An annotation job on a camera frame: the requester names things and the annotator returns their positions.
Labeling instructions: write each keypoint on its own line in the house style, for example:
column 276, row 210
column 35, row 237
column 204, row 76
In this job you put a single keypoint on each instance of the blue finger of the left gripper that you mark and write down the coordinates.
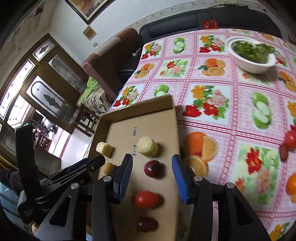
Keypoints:
column 87, row 166

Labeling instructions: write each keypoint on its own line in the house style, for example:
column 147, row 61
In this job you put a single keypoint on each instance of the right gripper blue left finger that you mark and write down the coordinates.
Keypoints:
column 124, row 174

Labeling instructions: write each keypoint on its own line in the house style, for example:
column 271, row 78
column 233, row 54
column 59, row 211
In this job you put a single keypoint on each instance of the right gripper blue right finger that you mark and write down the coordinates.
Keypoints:
column 183, row 179

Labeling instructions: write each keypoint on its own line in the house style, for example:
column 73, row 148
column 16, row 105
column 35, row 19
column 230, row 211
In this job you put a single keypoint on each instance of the pale yellow cube block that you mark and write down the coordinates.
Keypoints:
column 104, row 149

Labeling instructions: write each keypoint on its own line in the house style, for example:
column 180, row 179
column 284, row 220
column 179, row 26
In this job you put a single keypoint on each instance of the dark red plum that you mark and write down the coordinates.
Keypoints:
column 153, row 169

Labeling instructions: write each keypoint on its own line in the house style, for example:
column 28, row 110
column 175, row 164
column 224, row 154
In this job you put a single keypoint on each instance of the small tan round fruit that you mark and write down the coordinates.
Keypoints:
column 107, row 168

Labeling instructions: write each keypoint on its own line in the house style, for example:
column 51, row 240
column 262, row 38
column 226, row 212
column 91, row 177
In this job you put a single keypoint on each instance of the red cherry tomato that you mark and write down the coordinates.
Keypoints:
column 146, row 199

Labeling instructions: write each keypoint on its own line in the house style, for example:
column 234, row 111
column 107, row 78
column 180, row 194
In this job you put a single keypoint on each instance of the dark wooden stool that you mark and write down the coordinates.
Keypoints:
column 84, row 120

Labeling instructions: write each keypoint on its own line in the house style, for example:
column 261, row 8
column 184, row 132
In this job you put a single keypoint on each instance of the shallow cardboard box tray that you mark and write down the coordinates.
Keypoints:
column 122, row 129

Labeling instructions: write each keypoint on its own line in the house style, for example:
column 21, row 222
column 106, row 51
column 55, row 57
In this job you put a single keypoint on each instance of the green patterned blanket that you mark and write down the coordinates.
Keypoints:
column 95, row 98

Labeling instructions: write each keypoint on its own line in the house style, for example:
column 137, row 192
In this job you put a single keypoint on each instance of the fruit pattern pink tablecloth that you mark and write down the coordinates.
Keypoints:
column 237, row 119

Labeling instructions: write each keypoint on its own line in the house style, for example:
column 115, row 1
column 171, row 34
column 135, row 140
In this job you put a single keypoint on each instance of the brown armchair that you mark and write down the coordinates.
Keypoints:
column 104, row 61

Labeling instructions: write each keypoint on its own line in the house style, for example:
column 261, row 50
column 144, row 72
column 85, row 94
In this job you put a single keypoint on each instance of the wooden glass cabinet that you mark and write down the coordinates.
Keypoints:
column 49, row 80

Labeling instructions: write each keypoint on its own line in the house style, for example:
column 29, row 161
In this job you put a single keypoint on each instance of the dark red date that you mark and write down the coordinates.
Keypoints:
column 283, row 151

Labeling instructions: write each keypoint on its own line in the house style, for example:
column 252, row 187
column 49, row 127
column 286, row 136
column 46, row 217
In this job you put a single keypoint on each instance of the small orange fruit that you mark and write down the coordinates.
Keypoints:
column 291, row 184

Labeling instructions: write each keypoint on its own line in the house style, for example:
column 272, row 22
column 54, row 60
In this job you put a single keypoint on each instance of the red apple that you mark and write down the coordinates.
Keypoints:
column 290, row 139

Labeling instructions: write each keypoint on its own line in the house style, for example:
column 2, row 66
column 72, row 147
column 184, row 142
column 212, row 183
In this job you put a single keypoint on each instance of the white bowl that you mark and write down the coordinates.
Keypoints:
column 246, row 65

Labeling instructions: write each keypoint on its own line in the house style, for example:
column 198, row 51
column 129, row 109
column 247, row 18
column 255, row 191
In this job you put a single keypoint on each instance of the green lettuce leaves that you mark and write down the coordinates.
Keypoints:
column 257, row 53

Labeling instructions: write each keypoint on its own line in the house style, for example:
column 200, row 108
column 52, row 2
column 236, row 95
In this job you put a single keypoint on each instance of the black leather sofa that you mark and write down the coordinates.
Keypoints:
column 228, row 16

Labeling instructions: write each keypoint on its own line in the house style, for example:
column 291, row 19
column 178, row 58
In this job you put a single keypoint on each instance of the framed wall picture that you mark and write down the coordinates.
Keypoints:
column 88, row 10

